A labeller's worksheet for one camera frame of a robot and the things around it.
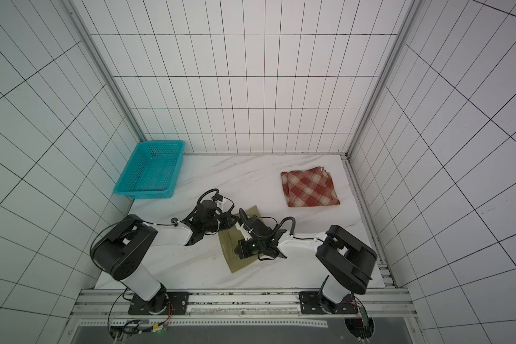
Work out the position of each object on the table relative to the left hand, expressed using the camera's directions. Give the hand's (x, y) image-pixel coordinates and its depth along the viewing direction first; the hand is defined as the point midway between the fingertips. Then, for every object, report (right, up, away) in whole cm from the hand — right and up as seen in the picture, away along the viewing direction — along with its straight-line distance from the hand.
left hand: (237, 221), depth 91 cm
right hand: (0, -8, -7) cm, 10 cm away
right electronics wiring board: (+43, -30, -23) cm, 57 cm away
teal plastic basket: (-49, +22, +23) cm, 58 cm away
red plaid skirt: (+37, +14, +12) cm, 41 cm away
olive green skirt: (-2, -5, -6) cm, 8 cm away
